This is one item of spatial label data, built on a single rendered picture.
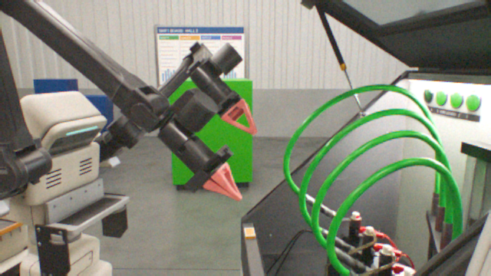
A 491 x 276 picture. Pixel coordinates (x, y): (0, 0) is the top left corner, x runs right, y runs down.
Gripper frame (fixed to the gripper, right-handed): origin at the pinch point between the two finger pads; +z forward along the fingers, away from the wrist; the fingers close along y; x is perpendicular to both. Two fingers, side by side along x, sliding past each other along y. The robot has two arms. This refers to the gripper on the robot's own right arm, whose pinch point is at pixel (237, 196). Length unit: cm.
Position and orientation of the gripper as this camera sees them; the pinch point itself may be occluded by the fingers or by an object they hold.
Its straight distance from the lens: 70.1
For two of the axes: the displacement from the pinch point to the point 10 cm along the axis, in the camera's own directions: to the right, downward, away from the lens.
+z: 7.1, 7.1, 0.0
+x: 1.8, -1.9, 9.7
